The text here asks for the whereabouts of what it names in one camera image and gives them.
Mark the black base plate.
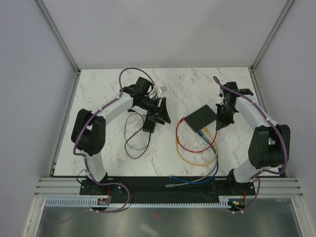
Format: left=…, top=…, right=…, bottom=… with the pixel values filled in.
left=79, top=176, right=255, bottom=203

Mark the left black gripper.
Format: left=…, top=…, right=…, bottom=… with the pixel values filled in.
left=136, top=97, right=170, bottom=125

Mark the blue ethernet cable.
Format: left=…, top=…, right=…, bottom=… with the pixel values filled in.
left=169, top=132, right=220, bottom=185

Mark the right aluminium frame post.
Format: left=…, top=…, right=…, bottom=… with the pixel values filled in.
left=249, top=0, right=296, bottom=73

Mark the left aluminium frame post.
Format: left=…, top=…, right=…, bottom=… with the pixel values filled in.
left=34, top=0, right=82, bottom=75

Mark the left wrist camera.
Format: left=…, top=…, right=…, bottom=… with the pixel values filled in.
left=157, top=86, right=167, bottom=97

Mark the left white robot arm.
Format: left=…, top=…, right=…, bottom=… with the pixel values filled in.
left=71, top=84, right=171, bottom=195

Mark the aluminium front rail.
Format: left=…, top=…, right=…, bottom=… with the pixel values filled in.
left=35, top=177, right=303, bottom=198

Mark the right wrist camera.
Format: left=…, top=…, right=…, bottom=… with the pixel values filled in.
left=224, top=81, right=254, bottom=96

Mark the red ethernet cable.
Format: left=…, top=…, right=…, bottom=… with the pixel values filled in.
left=176, top=118, right=218, bottom=154

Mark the black power adapter with cord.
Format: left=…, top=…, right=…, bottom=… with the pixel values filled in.
left=124, top=108, right=158, bottom=159

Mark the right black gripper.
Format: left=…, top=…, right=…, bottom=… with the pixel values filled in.
left=216, top=103, right=237, bottom=131

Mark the black network switch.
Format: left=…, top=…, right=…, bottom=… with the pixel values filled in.
left=184, top=105, right=217, bottom=133

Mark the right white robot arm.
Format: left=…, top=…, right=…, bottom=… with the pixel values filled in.
left=214, top=77, right=290, bottom=195

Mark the yellow ethernet cable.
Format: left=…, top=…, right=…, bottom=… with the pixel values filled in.
left=174, top=127, right=219, bottom=166

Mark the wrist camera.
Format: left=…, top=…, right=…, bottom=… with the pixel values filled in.
left=157, top=86, right=167, bottom=97
left=224, top=81, right=254, bottom=96

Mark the white slotted cable duct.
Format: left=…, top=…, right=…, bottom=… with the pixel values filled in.
left=45, top=197, right=231, bottom=208

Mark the aluminium frame post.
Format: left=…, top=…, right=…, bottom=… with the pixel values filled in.
left=249, top=0, right=296, bottom=73
left=34, top=0, right=82, bottom=75

